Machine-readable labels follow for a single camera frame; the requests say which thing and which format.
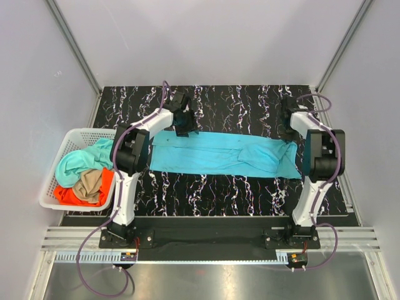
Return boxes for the aluminium front rail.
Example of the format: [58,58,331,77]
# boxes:
[41,227,380,265]

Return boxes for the left aluminium frame post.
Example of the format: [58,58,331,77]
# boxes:
[44,0,103,96]

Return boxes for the right small connector board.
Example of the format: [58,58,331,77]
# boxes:
[289,252,308,265]

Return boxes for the aluminium frame post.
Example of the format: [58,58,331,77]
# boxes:
[44,0,103,96]
[315,0,374,92]

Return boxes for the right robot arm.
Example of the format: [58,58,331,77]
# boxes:
[281,96,346,246]

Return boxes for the beige t shirt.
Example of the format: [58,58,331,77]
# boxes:
[72,169,103,204]

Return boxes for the teal green t shirt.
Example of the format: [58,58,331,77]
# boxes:
[55,138,113,188]

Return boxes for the left small connector board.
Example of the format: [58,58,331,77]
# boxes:
[121,251,138,262]

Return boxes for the small connector board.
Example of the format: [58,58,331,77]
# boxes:
[289,252,308,265]
[121,251,138,262]

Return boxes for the bright blue t shirt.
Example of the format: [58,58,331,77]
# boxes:
[149,131,301,179]

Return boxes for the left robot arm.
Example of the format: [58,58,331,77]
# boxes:
[106,91,198,242]

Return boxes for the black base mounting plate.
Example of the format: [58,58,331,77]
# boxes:
[61,214,360,262]

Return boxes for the orange t shirt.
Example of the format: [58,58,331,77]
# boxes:
[53,167,114,207]

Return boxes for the white plastic laundry basket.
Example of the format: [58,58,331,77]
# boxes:
[39,128,116,212]

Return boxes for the right aluminium frame post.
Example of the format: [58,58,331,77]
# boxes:
[315,0,374,92]

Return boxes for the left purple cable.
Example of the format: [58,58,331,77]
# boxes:
[76,80,171,296]

